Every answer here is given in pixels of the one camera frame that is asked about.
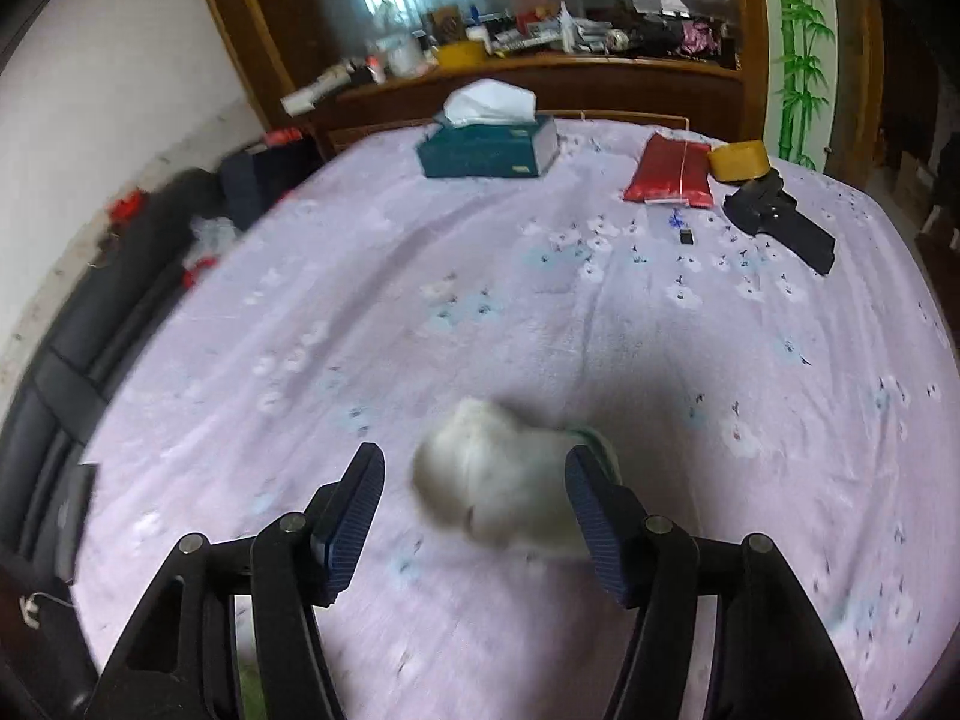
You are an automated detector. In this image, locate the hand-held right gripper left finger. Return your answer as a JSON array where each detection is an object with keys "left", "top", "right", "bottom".
[{"left": 82, "top": 441, "right": 387, "bottom": 720}]

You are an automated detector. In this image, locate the purple floral tablecloth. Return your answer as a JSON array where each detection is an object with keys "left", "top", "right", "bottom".
[{"left": 75, "top": 114, "right": 960, "bottom": 720}]

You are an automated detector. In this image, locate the green bamboo wall sticker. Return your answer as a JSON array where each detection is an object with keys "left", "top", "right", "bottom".
[{"left": 765, "top": 0, "right": 837, "bottom": 170}]

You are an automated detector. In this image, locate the white cloth with green edge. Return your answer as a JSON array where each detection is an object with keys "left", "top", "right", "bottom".
[{"left": 411, "top": 397, "right": 623, "bottom": 562}]

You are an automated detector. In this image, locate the wooden cabinet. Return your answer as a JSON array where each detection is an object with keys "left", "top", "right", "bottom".
[{"left": 187, "top": 0, "right": 766, "bottom": 155}]

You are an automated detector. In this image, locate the red flat packet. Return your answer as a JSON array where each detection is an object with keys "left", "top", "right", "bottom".
[{"left": 622, "top": 131, "right": 713, "bottom": 207}]

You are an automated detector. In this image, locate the black plastic device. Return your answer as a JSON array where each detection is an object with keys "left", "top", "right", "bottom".
[{"left": 724, "top": 169, "right": 837, "bottom": 276}]

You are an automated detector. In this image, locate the dark blue box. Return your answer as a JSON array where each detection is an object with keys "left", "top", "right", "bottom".
[{"left": 221, "top": 131, "right": 323, "bottom": 230}]

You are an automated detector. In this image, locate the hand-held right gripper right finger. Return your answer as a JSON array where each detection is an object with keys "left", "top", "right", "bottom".
[{"left": 562, "top": 444, "right": 867, "bottom": 720}]

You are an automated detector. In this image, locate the dark green tissue box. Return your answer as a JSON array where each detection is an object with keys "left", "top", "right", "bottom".
[{"left": 416, "top": 79, "right": 560, "bottom": 179}]

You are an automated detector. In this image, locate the black leather sofa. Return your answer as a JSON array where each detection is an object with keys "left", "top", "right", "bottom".
[{"left": 0, "top": 165, "right": 248, "bottom": 593}]

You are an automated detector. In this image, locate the yellow tape roll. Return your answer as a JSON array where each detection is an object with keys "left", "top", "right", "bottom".
[{"left": 707, "top": 139, "right": 773, "bottom": 185}]

